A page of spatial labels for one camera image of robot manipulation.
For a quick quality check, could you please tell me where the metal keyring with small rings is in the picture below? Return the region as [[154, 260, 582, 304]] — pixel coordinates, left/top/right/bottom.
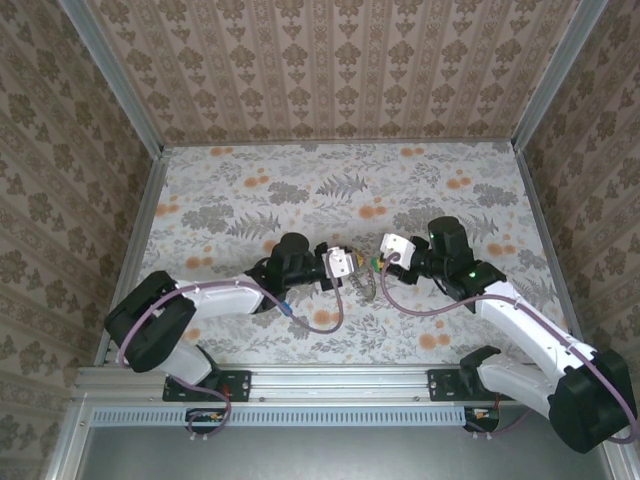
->
[[349, 259, 382, 301]]

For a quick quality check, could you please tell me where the floral patterned table cover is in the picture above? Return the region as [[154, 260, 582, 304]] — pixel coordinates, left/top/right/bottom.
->
[[107, 142, 581, 366]]

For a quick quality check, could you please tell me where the grey metal panel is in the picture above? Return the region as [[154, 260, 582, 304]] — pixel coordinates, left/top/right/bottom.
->
[[74, 422, 611, 480]]

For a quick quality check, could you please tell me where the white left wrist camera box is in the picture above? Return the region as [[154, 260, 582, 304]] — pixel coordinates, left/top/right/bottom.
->
[[322, 244, 354, 279]]

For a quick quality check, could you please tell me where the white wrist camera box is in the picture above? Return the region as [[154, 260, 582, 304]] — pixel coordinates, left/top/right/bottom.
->
[[322, 244, 354, 279], [378, 232, 419, 269]]

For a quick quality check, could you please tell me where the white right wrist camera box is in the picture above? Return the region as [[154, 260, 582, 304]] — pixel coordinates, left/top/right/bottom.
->
[[378, 232, 419, 269]]

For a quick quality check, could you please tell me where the aluminium table side rail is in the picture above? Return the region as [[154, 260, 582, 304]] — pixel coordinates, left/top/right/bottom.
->
[[513, 147, 589, 365], [95, 149, 170, 369]]

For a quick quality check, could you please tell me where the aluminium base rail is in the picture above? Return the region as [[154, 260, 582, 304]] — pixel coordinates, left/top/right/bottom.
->
[[74, 364, 614, 401]]

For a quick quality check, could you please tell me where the slotted grey cable duct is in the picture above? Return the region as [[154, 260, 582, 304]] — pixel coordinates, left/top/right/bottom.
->
[[92, 405, 501, 427]]

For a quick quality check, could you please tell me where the black connector board with wires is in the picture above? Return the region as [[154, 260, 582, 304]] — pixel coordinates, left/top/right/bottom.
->
[[185, 407, 229, 435], [462, 405, 502, 434]]

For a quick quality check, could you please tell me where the aluminium frame post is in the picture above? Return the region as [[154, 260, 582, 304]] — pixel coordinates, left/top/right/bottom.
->
[[510, 0, 610, 154], [59, 0, 167, 157]]

